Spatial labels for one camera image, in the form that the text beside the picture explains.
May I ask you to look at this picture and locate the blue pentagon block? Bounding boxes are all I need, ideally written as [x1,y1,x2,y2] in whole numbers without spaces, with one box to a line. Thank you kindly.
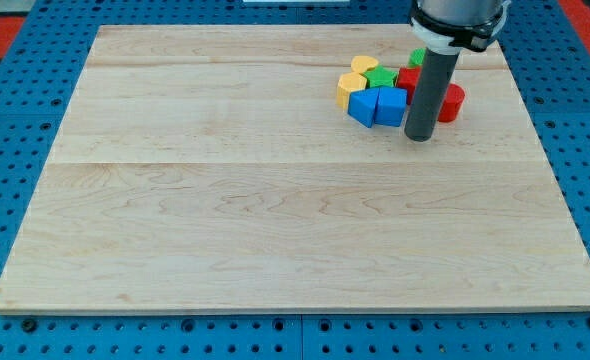
[374,87,407,127]

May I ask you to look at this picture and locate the yellow hexagon block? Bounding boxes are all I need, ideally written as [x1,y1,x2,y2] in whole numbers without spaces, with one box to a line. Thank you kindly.
[336,72,367,110]

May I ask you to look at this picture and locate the green star block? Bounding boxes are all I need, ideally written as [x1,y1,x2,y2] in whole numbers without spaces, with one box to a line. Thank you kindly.
[363,66,398,88]

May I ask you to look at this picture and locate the red square block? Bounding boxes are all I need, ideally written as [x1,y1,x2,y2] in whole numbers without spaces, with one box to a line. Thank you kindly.
[396,67,421,105]

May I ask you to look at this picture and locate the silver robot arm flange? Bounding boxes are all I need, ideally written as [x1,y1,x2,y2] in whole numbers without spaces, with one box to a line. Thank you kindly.
[410,0,511,55]

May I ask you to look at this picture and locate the green cylinder block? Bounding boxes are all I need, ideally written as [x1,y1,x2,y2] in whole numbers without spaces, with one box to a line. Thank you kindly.
[407,48,425,68]

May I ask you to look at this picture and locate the yellow heart block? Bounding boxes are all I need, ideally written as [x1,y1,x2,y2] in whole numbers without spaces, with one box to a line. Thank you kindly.
[350,55,379,74]

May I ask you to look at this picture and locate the light wooden board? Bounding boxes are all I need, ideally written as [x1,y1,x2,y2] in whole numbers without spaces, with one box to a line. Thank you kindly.
[0,25,590,315]

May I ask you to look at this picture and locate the blue triangle block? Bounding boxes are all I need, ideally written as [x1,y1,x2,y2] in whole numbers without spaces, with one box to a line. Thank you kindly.
[347,88,379,128]

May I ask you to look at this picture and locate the red cylinder block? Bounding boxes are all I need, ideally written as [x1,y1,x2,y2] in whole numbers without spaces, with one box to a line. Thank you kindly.
[438,84,466,123]

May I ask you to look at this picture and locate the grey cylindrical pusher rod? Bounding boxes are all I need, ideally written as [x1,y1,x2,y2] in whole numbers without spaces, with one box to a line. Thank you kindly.
[404,49,459,142]

